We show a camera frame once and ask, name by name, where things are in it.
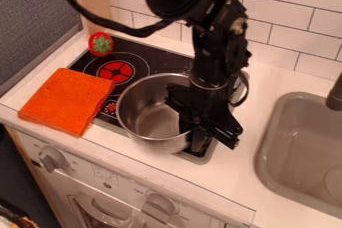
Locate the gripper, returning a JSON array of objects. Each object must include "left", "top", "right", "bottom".
[{"left": 165, "top": 77, "right": 246, "bottom": 158}]

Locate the silver pot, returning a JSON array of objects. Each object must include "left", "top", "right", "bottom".
[{"left": 114, "top": 72, "right": 198, "bottom": 155}]

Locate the toy stove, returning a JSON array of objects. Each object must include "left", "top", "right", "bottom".
[{"left": 66, "top": 34, "right": 252, "bottom": 166}]

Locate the toy sink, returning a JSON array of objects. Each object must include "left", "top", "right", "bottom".
[{"left": 253, "top": 91, "right": 342, "bottom": 220}]

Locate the red toy strawberry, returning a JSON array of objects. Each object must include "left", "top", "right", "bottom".
[{"left": 86, "top": 31, "right": 115, "bottom": 58}]

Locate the orange cloth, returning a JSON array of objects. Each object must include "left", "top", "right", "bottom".
[{"left": 17, "top": 67, "right": 117, "bottom": 138}]

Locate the tap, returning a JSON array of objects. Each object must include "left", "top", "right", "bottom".
[{"left": 324, "top": 71, "right": 342, "bottom": 112}]

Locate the black cable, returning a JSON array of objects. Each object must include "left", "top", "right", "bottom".
[{"left": 50, "top": 0, "right": 177, "bottom": 39}]

